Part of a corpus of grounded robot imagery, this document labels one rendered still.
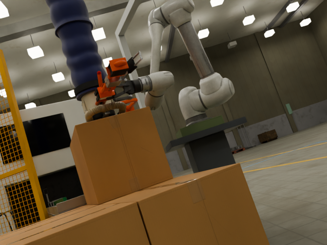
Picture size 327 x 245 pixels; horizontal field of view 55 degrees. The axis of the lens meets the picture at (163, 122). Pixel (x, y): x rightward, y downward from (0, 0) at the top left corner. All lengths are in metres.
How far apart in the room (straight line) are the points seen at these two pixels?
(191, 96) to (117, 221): 1.36
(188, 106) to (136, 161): 0.71
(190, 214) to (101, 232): 0.28
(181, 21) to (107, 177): 1.10
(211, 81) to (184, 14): 0.46
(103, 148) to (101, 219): 0.68
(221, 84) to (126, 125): 0.76
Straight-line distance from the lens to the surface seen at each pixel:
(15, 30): 11.54
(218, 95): 2.10
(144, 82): 1.73
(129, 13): 5.38
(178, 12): 2.11
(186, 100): 2.16
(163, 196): 1.00
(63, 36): 2.05
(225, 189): 1.10
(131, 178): 1.59
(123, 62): 1.34
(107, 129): 1.60
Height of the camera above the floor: 0.62
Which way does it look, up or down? 8 degrees up
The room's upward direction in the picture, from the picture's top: 19 degrees counter-clockwise
